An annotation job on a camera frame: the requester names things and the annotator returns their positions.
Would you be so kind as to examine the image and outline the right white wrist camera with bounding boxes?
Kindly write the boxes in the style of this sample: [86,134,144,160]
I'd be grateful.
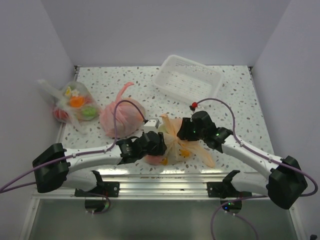
[189,102,198,112]

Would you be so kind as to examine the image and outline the left black base bracket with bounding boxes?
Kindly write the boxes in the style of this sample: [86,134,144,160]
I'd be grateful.
[74,181,120,198]

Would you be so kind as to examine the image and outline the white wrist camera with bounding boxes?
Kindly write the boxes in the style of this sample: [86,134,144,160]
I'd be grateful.
[143,118,160,133]
[189,102,198,112]

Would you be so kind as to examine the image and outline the orange plastic bag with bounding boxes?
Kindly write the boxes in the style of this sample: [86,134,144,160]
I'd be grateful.
[144,113,215,168]

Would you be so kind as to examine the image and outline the pink plastic bag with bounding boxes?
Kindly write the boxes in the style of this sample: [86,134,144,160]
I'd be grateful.
[99,82,146,139]

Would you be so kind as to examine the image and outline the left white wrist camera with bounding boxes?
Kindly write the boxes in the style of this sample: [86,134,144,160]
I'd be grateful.
[143,118,160,133]

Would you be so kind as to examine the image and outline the clear plastic bag with fruit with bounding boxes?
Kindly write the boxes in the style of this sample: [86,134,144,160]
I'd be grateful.
[37,79,100,130]

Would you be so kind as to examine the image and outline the aluminium mounting rail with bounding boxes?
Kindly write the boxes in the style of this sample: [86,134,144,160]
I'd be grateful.
[32,172,268,200]

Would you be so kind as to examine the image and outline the black base bracket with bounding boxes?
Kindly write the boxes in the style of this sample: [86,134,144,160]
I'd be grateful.
[74,181,120,198]
[206,181,252,199]

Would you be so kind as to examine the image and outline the right black base bracket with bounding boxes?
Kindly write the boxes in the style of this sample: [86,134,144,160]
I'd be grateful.
[206,181,252,199]

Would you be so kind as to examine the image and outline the white plastic basket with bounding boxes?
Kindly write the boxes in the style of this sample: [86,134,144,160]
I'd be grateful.
[153,55,224,104]

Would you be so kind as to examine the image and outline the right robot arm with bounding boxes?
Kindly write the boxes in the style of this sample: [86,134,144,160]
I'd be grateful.
[177,110,308,210]

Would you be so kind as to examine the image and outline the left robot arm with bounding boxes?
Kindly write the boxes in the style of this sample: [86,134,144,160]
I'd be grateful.
[32,131,167,197]

